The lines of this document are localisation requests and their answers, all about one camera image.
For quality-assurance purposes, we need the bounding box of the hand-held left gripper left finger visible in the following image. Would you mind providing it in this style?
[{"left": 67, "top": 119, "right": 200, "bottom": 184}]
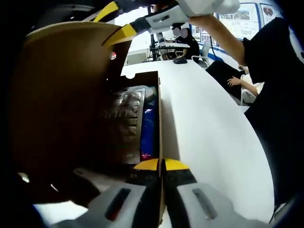
[{"left": 86, "top": 158, "right": 162, "bottom": 228}]

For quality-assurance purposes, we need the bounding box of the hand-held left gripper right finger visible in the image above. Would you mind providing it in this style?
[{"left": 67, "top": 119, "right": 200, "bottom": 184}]
[{"left": 163, "top": 158, "right": 237, "bottom": 228}]

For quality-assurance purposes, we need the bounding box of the blue tissue pack soft item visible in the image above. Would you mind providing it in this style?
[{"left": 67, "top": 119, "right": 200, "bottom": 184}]
[{"left": 139, "top": 98, "right": 159, "bottom": 160}]

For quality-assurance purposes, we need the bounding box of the brown cardboard shoe box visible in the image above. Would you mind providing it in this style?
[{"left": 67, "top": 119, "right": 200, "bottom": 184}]
[{"left": 10, "top": 20, "right": 166, "bottom": 226}]

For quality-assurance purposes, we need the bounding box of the black display stand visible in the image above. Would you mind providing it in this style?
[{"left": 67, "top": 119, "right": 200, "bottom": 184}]
[{"left": 148, "top": 4, "right": 159, "bottom": 62}]

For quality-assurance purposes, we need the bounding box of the white keyboard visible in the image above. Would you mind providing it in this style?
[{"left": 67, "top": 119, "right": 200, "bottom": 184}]
[{"left": 156, "top": 40, "right": 190, "bottom": 49}]

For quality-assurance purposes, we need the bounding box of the white armchair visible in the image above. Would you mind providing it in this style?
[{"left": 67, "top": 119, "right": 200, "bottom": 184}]
[
  {"left": 241, "top": 90, "right": 258, "bottom": 105},
  {"left": 191, "top": 40, "right": 212, "bottom": 68}
]

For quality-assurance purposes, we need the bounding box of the grey shiny plastic packet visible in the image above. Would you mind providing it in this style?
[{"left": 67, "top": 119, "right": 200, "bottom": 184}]
[{"left": 104, "top": 86, "right": 146, "bottom": 165}]

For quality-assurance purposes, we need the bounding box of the person's black shirt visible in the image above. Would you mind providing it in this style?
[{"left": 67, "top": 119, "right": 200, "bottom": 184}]
[{"left": 242, "top": 16, "right": 304, "bottom": 214}]

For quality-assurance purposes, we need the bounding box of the blue white wall display board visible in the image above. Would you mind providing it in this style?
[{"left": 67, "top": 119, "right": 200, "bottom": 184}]
[{"left": 191, "top": 1, "right": 285, "bottom": 52}]

